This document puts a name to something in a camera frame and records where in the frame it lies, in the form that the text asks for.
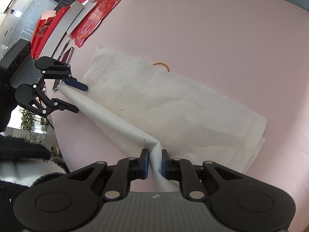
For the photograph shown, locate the green potted plant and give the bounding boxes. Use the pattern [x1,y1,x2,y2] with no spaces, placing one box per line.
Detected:
[20,109,37,132]
[29,133,46,148]

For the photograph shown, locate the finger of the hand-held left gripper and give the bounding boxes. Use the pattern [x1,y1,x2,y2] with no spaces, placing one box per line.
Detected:
[42,59,88,92]
[29,85,80,116]

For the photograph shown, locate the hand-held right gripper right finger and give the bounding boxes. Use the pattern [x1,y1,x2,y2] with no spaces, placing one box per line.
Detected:
[161,149,259,201]

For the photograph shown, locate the red paper packet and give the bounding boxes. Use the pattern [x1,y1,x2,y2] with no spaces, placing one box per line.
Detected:
[31,6,70,60]

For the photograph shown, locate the black pen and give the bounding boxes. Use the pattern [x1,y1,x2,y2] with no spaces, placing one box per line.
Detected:
[59,40,70,58]

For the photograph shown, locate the grey board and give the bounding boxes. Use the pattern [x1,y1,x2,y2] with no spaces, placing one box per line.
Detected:
[36,0,84,60]

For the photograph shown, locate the orange rubber band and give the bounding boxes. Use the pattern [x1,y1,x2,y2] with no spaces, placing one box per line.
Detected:
[153,62,170,72]

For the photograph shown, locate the person's left forearm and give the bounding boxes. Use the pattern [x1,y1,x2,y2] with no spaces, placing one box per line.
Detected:
[0,87,15,136]

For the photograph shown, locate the white fabric shopping bag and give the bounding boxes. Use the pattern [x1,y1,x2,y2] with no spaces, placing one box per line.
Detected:
[58,46,268,192]

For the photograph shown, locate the black white fuzzy sweater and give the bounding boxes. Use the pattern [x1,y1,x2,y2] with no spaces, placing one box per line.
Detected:
[0,134,69,232]

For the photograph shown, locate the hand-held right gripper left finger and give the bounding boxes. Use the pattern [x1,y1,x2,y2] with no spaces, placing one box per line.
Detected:
[51,148,149,201]

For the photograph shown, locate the red paper cutting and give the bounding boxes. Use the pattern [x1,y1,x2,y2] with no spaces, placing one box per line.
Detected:
[70,0,127,48]

